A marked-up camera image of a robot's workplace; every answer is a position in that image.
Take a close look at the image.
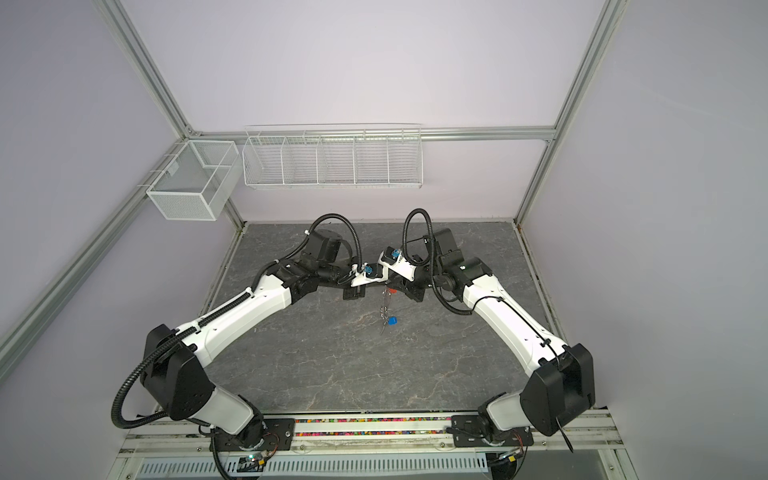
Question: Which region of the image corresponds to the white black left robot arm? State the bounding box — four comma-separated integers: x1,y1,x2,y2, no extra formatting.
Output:
111,229,388,448

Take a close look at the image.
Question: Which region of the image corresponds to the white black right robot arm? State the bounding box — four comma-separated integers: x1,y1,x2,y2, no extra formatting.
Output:
380,229,596,444

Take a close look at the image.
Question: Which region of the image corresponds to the left aluminium frame post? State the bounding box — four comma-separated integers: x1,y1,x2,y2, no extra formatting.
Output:
94,1,245,232

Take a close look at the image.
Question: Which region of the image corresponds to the white vented cable duct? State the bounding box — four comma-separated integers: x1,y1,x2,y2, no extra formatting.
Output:
133,452,490,479

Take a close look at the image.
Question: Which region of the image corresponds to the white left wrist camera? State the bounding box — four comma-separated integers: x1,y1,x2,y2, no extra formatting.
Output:
349,263,387,288

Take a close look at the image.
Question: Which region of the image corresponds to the aluminium frame corner post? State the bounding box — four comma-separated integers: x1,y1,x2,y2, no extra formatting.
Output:
514,0,629,226

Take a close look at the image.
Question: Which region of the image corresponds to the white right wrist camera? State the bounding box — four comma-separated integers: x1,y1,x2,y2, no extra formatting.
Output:
378,247,416,281

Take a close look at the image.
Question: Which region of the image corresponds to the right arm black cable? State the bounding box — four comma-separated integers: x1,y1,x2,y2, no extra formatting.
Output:
401,208,562,367

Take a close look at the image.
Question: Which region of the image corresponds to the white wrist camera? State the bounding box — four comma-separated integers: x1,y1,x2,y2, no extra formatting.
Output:
349,263,387,288
378,247,416,281

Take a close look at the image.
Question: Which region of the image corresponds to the small white mesh basket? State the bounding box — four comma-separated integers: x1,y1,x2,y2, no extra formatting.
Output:
147,140,243,221

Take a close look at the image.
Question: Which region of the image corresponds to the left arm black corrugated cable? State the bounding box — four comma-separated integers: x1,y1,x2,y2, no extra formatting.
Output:
110,212,364,431

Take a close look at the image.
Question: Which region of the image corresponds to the long white wire basket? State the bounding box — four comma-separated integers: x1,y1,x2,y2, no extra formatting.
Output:
242,123,424,189

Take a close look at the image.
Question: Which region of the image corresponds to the aluminium base rail with beads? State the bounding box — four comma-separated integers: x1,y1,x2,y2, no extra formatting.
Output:
119,412,619,454

